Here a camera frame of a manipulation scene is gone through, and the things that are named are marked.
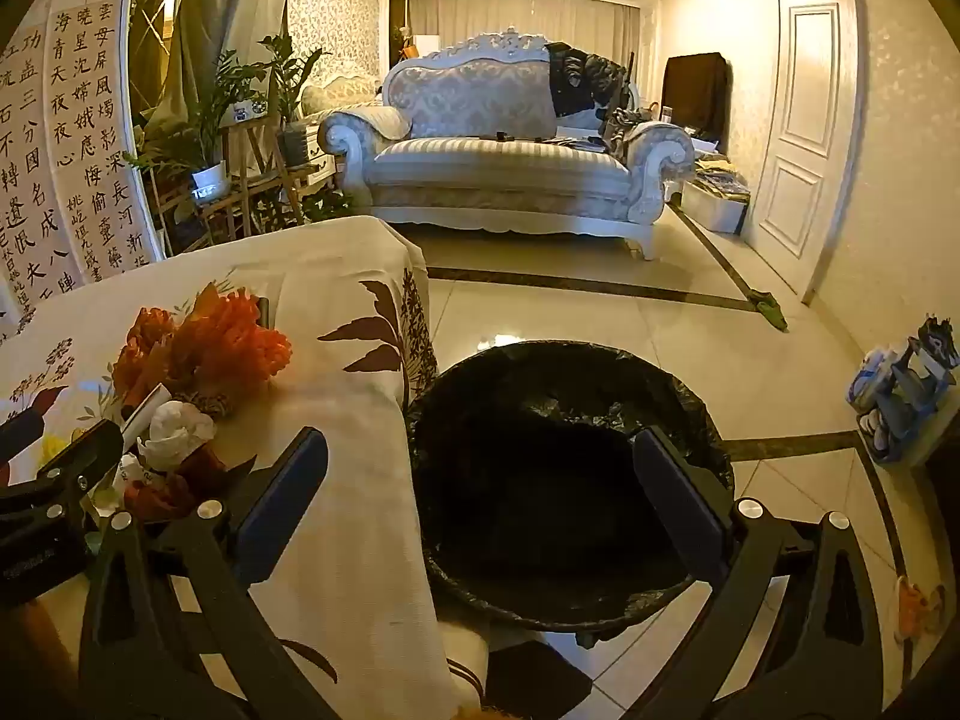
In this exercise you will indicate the calligraphy wall scroll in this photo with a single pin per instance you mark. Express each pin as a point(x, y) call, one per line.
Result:
point(67, 150)

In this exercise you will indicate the potted plant in white pot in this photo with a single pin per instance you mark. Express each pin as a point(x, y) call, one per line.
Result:
point(210, 127)

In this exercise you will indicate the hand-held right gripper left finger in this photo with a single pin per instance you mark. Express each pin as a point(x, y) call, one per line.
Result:
point(279, 504)

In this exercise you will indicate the black-lined round trash bin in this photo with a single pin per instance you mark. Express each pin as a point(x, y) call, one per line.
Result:
point(547, 495)

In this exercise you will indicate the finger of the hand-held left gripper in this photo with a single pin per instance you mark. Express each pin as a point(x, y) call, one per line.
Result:
point(71, 465)

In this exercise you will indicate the crumpled white tissue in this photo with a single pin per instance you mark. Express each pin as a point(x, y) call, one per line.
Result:
point(178, 433)

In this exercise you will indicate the floral print tablecloth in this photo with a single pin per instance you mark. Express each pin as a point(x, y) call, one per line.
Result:
point(352, 360)

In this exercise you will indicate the dark brown cabinet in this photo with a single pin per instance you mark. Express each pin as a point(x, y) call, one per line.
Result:
point(696, 94)

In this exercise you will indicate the tall green potted plant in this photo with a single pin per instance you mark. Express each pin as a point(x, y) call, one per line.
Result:
point(289, 82)

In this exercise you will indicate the wooden plant stand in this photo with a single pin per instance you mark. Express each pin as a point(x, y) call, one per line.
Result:
point(251, 180)

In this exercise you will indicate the beige window curtains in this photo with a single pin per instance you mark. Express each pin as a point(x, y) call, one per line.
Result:
point(465, 19)

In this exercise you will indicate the white panelled door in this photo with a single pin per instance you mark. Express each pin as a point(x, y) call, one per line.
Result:
point(806, 127)

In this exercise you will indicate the small orange object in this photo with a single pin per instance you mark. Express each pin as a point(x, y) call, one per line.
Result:
point(916, 607)

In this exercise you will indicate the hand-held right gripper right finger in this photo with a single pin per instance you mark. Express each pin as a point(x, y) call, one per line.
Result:
point(679, 506)

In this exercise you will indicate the orange wrapper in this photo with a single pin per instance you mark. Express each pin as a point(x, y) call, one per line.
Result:
point(214, 345)

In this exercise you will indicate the ornate white sofa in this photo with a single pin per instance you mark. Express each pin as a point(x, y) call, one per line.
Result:
point(495, 157)

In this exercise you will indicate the white storage box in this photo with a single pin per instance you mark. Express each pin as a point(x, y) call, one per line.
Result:
point(716, 202)

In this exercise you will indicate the crumpled red wrapper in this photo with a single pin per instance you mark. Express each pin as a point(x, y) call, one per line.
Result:
point(174, 487)

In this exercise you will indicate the green drape curtain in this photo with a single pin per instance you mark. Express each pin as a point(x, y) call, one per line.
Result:
point(225, 7)

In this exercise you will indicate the green mop head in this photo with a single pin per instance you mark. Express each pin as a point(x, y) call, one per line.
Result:
point(769, 310)

